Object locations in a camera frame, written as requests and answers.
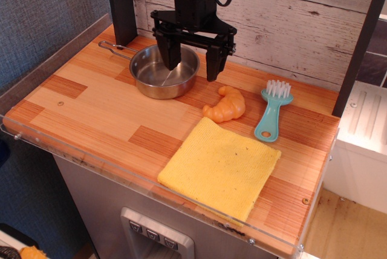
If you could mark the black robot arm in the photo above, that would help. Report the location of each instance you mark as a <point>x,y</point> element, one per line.
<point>194,23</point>

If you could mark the teal scrub brush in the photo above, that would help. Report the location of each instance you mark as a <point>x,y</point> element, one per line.
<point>276,94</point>

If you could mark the yellow cloth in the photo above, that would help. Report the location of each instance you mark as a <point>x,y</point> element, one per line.
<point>220,169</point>

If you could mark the grey metal cabinet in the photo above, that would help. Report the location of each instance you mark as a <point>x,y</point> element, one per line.
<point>100,200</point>

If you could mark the orange object bottom left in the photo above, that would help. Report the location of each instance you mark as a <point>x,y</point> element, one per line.
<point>31,252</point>

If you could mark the dark right shelf post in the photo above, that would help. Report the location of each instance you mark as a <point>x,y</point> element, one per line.
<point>366,32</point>

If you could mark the stainless steel pot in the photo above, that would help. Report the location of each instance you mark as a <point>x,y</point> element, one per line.
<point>152,78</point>

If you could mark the clear acrylic front guard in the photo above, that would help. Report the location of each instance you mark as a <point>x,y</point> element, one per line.
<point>280,217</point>

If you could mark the silver control panel with buttons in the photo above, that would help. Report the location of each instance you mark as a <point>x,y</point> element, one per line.
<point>148,238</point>

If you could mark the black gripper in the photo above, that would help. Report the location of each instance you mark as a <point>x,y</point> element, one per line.
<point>194,22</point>

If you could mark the white drawer unit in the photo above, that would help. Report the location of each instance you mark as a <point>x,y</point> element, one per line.
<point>357,166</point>

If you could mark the dark left shelf post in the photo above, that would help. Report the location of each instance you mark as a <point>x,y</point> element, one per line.
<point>123,18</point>

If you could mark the dark shelf post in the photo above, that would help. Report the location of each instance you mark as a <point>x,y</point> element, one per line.
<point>366,32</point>
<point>123,18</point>

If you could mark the orange plastic croissant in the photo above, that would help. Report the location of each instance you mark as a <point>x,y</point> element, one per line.
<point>231,106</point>

